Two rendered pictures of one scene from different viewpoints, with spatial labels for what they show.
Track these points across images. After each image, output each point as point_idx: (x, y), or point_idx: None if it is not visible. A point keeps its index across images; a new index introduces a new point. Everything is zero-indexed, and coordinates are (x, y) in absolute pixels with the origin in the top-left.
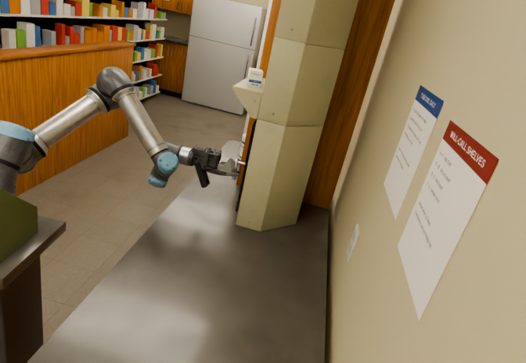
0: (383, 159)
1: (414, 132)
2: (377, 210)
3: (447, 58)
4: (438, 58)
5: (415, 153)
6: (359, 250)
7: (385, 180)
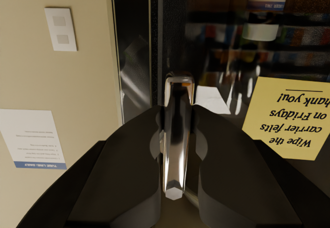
0: (83, 119)
1: (36, 150)
2: (35, 92)
3: (41, 181)
4: (55, 181)
5: (17, 143)
6: (31, 43)
7: (50, 113)
